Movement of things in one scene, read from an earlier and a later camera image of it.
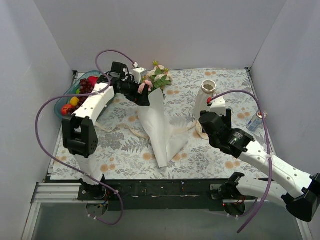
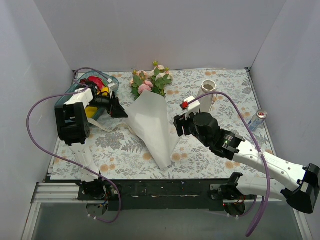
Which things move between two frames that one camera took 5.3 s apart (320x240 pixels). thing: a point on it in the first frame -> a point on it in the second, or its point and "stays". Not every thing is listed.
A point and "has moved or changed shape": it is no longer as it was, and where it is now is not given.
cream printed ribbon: x=197 y=128 -> x=97 y=123
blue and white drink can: x=256 y=123 stays
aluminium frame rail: x=66 y=193 stays
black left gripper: x=136 y=92 -> x=111 y=105
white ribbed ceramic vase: x=207 y=90 stays
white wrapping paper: x=169 y=134 has moved or changed shape
